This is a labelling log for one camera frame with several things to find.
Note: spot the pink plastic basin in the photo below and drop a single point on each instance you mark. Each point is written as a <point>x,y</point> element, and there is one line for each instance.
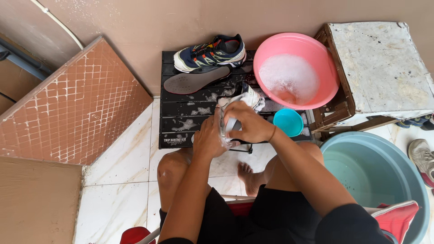
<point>291,44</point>

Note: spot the wooden stool with white top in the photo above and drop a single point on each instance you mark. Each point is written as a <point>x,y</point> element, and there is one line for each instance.
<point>376,67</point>

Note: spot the person's right leg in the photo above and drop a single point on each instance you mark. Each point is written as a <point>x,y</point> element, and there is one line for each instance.
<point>257,178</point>

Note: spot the person's right hand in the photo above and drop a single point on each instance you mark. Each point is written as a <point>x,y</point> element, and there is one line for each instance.
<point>252,125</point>

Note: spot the grey shoe insole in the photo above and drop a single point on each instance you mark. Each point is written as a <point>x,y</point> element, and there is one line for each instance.
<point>196,81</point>

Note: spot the person's leg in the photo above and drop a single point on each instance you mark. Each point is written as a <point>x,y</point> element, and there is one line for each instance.
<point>169,176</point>
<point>257,178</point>

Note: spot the person's black shorts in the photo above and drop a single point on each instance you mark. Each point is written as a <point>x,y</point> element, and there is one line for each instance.
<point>271,220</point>

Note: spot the dark metal pipe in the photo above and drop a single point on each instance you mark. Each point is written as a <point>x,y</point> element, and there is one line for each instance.
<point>23,61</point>

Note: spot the person's right fingers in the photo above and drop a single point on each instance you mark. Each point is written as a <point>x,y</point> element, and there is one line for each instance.
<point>234,110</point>

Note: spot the person's black sleeve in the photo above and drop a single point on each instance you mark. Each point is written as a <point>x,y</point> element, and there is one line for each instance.
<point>349,227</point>

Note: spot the person's left leg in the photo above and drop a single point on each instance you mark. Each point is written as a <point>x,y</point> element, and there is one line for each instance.
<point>169,176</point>

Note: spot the person's left fingers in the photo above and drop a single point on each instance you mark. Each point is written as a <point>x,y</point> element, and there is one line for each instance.
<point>228,143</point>

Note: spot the white soapy sneaker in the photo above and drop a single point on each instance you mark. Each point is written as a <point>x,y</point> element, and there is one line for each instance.
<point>251,97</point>

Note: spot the person's left hand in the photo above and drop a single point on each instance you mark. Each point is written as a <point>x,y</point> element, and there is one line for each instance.
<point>206,139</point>

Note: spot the large grey-green water tub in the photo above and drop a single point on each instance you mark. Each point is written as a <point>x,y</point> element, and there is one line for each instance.
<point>369,169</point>

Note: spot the white wall pipe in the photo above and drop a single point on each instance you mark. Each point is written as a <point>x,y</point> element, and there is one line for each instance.
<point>59,23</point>

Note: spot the grey sneaker with red sole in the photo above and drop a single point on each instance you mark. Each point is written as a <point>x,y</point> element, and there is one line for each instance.
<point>422,159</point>

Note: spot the white soap foam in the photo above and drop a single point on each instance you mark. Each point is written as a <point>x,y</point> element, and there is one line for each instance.
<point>288,76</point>

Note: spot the blue shoes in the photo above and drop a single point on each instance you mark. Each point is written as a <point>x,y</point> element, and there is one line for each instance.
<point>412,122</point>

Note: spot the small teal plastic cup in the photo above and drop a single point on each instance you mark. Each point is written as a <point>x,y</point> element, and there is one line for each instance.
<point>288,122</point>

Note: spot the black slatted folding table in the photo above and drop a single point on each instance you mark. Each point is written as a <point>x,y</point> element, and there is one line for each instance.
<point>176,113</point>

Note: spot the navy and white sneaker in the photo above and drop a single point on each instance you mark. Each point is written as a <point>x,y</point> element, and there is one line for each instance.
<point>210,54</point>

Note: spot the brown tiled ledge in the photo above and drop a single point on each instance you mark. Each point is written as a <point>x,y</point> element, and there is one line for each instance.
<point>78,108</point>

